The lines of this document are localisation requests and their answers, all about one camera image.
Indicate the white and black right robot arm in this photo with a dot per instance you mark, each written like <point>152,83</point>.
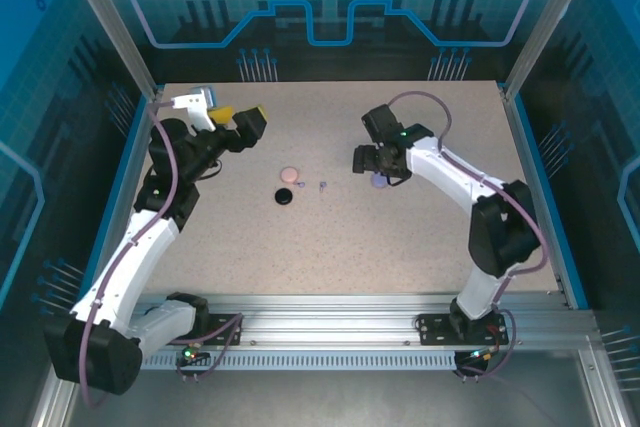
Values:
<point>445,167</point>

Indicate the blue table side strip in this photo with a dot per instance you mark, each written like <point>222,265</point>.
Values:
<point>125,167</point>
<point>542,177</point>

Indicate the aluminium mounting rail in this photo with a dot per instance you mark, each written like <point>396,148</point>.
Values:
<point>330,317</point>

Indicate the pink earbud charging case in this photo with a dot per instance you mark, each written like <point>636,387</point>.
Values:
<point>289,174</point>

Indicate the black earbud charging case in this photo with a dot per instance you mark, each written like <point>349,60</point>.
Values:
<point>283,195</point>

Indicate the aluminium corner post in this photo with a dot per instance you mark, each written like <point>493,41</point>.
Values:
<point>117,29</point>
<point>546,27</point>

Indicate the grey metal lower shelf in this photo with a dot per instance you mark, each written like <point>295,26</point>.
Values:
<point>325,397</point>

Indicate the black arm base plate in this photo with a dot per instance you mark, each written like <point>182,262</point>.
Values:
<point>432,329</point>
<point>227,332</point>

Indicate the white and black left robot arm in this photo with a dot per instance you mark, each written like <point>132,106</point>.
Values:
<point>130,267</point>

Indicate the purple earbud charging case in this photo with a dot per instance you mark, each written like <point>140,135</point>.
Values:
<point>378,182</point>

